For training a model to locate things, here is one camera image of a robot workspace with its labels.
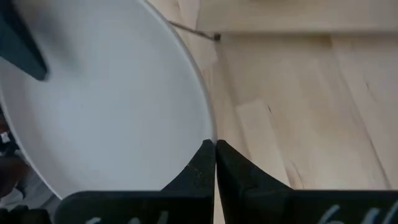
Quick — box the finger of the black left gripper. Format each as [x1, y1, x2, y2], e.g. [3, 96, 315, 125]
[0, 0, 49, 82]

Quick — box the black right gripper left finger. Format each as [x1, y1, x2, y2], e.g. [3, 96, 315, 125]
[54, 139, 217, 224]

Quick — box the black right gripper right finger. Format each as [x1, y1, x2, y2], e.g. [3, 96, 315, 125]
[216, 139, 398, 224]

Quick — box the grey plate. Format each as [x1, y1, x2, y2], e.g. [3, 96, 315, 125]
[0, 0, 217, 200]

